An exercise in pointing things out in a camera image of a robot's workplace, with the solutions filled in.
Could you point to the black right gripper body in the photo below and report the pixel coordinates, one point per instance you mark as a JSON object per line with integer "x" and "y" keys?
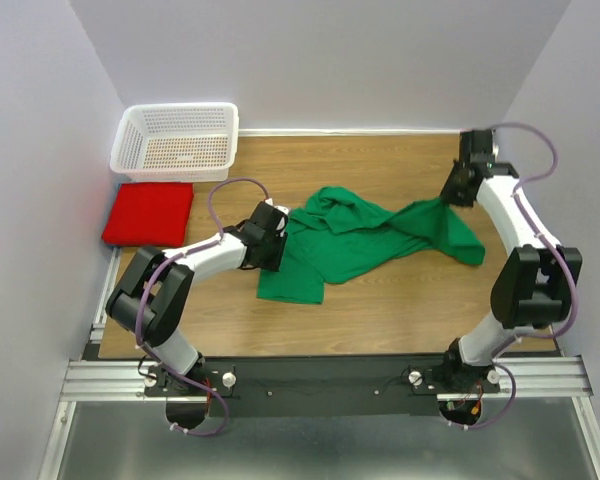
{"x": 451, "y": 193}

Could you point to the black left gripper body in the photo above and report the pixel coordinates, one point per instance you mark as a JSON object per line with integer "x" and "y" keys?
{"x": 272, "y": 256}

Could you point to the green t shirt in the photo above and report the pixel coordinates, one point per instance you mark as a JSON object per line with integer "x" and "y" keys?
{"x": 338, "y": 236}

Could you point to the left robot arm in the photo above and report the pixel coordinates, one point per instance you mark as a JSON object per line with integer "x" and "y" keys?
{"x": 149, "y": 298}

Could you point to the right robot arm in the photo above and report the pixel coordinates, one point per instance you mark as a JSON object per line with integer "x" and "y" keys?
{"x": 536, "y": 287}

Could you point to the folded red t shirt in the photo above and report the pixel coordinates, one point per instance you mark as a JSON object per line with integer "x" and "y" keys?
{"x": 149, "y": 213}

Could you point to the white plastic perforated basket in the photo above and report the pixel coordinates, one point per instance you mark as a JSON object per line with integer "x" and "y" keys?
{"x": 176, "y": 142}

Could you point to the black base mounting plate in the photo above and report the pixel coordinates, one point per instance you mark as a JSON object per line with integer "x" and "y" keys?
{"x": 324, "y": 386}

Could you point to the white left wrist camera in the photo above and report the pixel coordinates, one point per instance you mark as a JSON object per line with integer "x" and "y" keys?
{"x": 283, "y": 219}

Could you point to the aluminium frame rail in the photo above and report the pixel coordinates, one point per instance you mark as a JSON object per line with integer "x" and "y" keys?
{"x": 545, "y": 426}

